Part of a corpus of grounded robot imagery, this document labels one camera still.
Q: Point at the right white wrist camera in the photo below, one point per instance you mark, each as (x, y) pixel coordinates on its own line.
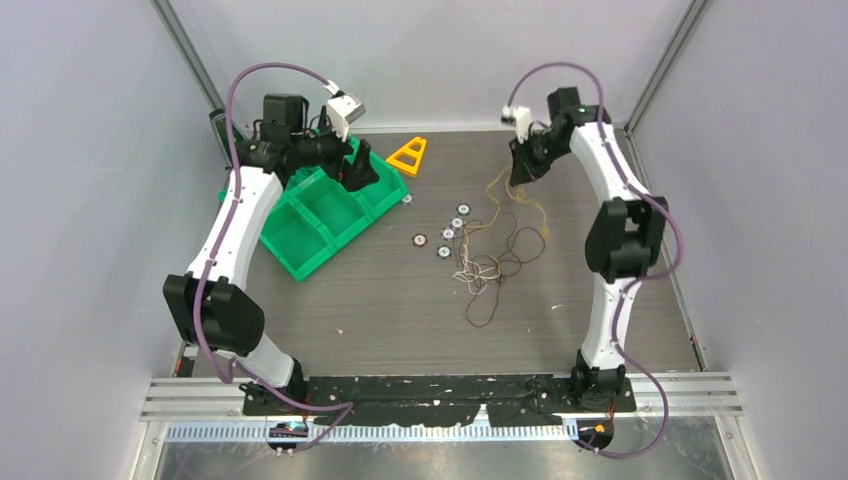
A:
(519, 118)

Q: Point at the green compartment tray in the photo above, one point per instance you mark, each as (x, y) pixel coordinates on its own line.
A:
(315, 217)

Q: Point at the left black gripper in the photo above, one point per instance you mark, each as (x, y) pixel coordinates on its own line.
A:
(361, 173)

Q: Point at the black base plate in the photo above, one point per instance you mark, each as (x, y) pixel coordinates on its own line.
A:
(437, 401)

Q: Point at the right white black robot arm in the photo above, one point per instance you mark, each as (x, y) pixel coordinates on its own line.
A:
(624, 241)

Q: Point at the yellow triangular plastic piece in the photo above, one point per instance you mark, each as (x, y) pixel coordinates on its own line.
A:
(408, 158)

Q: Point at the poker chip red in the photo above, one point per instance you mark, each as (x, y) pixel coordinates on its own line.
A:
(418, 240)

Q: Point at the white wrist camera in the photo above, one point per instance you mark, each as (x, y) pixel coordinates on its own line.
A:
(519, 118)
(343, 110)

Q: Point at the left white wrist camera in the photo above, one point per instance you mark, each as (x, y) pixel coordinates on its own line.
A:
(343, 110)

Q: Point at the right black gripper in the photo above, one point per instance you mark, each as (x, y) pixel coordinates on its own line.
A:
(524, 169)

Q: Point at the green black corner device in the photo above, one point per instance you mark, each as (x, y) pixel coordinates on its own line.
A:
(217, 119)

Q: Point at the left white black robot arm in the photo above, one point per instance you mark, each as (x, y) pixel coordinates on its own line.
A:
(209, 303)

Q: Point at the poker chip blue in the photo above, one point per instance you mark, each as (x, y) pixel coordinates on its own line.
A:
(448, 233)

